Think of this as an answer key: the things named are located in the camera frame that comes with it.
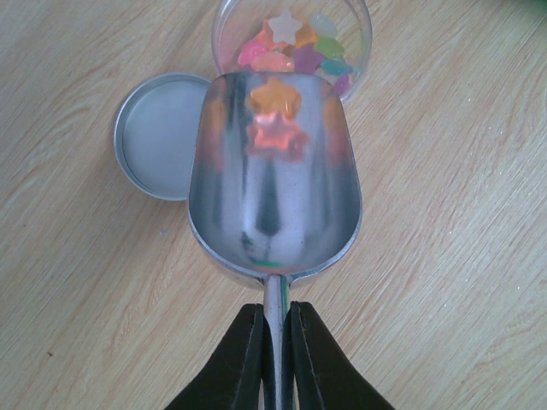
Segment candies in cup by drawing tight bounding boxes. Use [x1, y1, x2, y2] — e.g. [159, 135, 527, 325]
[236, 10, 354, 95]

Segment clear plastic cup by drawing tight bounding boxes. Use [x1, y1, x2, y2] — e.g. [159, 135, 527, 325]
[211, 1, 372, 102]

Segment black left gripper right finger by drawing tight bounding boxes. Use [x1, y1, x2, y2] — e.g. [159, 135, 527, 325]
[290, 302, 393, 410]

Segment round white lid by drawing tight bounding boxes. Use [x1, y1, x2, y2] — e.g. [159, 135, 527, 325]
[113, 72, 211, 202]

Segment silver metal scoop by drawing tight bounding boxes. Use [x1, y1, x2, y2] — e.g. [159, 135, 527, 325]
[187, 72, 362, 409]

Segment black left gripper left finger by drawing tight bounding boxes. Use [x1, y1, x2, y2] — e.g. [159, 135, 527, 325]
[167, 304, 265, 410]

